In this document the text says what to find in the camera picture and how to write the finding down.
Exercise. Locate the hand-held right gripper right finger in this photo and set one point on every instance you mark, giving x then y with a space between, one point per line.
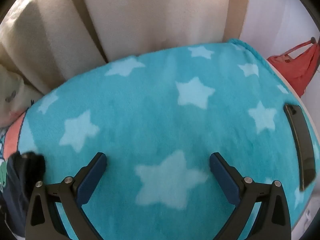
223 176

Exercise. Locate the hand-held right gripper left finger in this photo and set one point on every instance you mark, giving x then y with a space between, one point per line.
92 176

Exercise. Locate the black pants with green print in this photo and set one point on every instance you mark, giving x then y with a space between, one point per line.
17 195

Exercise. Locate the teal printed blanket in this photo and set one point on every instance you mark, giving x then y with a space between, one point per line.
155 120

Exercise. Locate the red fabric bag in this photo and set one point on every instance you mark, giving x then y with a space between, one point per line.
301 67

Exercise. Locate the beige upholstered headboard panel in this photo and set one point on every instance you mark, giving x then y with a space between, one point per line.
45 42
155 15

